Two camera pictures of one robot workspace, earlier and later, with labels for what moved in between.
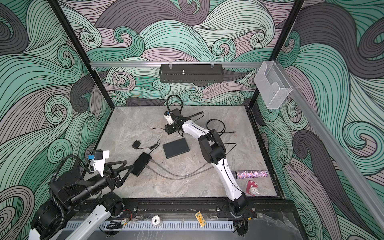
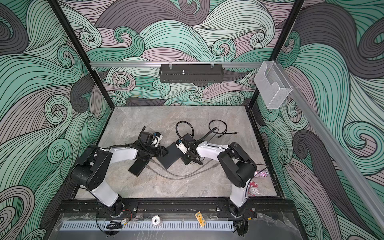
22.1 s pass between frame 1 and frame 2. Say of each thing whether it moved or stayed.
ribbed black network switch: stayed
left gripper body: moved
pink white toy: stayed
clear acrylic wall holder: stayed
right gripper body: moved
